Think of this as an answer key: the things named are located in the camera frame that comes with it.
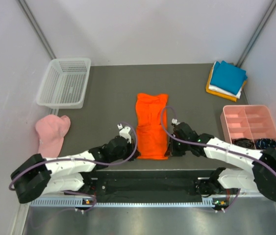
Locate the orange t shirt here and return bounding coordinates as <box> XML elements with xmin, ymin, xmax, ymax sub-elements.
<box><xmin>135</xmin><ymin>93</ymin><xmax>169</xmax><ymax>161</ymax></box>

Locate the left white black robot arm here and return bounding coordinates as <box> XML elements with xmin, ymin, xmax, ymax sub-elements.
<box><xmin>9</xmin><ymin>135</ymin><xmax>138</xmax><ymax>204</ymax></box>

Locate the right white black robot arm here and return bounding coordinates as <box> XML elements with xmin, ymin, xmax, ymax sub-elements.
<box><xmin>169</xmin><ymin>119</ymin><xmax>276</xmax><ymax>202</ymax></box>

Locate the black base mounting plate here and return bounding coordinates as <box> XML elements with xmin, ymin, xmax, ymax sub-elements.
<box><xmin>76</xmin><ymin>169</ymin><xmax>226</xmax><ymax>196</ymax></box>

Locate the folded yellow t shirt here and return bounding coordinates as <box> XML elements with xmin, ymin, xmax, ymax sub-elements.
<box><xmin>205</xmin><ymin>66</ymin><xmax>247</xmax><ymax>102</ymax></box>

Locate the folded white t shirt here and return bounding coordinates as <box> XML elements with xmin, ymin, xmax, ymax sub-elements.
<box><xmin>208</xmin><ymin>61</ymin><xmax>243</xmax><ymax>99</ymax></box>

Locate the pink compartment organizer tray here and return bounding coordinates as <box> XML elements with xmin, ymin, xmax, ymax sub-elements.
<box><xmin>220</xmin><ymin>105</ymin><xmax>276</xmax><ymax>143</ymax></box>

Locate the pink baseball cap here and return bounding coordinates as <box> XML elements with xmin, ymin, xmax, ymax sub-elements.
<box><xmin>35</xmin><ymin>115</ymin><xmax>71</xmax><ymax>158</ymax></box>

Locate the folded blue t shirt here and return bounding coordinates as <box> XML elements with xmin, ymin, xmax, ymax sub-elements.
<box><xmin>208</xmin><ymin>61</ymin><xmax>248</xmax><ymax>98</ymax></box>

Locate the white perforated plastic basket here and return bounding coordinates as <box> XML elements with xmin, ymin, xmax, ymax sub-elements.
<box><xmin>36</xmin><ymin>57</ymin><xmax>91</xmax><ymax>109</ymax></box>

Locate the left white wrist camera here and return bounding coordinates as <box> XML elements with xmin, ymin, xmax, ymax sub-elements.
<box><xmin>117</xmin><ymin>123</ymin><xmax>132</xmax><ymax>143</ymax></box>

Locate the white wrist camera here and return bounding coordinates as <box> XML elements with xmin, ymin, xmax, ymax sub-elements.
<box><xmin>117</xmin><ymin>123</ymin><xmax>132</xmax><ymax>143</ymax></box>
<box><xmin>172</xmin><ymin>118</ymin><xmax>179</xmax><ymax>125</ymax></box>

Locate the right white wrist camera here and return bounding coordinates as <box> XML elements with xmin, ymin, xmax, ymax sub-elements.
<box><xmin>172</xmin><ymin>118</ymin><xmax>179</xmax><ymax>125</ymax></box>

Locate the grey slotted cable duct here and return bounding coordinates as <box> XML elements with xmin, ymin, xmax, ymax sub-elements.
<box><xmin>29</xmin><ymin>197</ymin><xmax>217</xmax><ymax>208</ymax></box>

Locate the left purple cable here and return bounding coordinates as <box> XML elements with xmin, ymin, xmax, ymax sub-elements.
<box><xmin>8</xmin><ymin>121</ymin><xmax>138</xmax><ymax>213</ymax></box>

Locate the purple cable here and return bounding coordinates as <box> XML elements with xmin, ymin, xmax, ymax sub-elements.
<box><xmin>160</xmin><ymin>105</ymin><xmax>276</xmax><ymax>213</ymax></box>
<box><xmin>8</xmin><ymin>121</ymin><xmax>138</xmax><ymax>213</ymax></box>

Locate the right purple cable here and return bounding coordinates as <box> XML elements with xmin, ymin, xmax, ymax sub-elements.
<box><xmin>160</xmin><ymin>105</ymin><xmax>276</xmax><ymax>213</ymax></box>

